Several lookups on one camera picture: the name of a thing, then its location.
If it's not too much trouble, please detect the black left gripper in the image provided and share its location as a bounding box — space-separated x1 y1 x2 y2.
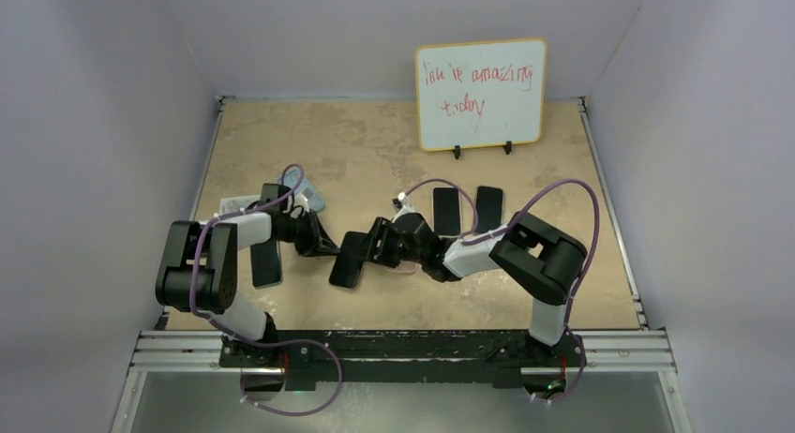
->
277 209 339 259

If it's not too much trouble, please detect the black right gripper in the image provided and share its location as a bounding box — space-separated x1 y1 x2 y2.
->
350 217 425 269

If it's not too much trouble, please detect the black phone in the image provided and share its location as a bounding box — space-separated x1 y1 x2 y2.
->
328 231 372 289

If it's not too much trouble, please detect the black smartphone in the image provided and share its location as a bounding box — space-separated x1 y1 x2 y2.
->
432 187 461 237
475 186 504 233

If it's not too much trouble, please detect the pink phone case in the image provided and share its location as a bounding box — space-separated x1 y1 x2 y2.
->
388 261 417 275

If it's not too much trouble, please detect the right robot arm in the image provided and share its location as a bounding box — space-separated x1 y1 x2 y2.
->
362 213 589 365

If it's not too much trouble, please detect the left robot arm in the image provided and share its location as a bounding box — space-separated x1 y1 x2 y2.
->
155 183 340 366

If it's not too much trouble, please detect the green-edged phone at left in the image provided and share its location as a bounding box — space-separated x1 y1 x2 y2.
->
249 239 282 289

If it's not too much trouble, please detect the white printed card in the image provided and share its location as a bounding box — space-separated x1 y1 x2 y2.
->
217 195 260 215

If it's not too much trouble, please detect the whiteboard with red writing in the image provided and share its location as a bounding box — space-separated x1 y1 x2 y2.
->
414 37 548 157

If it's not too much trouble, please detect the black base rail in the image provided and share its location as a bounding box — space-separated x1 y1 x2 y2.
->
219 329 587 395

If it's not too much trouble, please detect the aluminium frame rail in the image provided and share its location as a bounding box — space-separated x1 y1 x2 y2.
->
112 330 691 432

